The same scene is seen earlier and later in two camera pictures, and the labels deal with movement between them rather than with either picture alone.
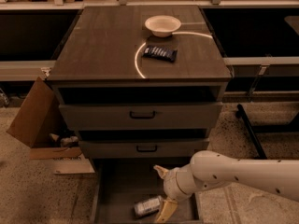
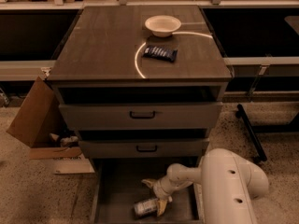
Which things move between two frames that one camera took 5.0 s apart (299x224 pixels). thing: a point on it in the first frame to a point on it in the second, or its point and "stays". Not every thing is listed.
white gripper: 170,183 to 161,189
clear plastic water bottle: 148,206 stays
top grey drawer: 141,116 stays
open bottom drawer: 120,182 stays
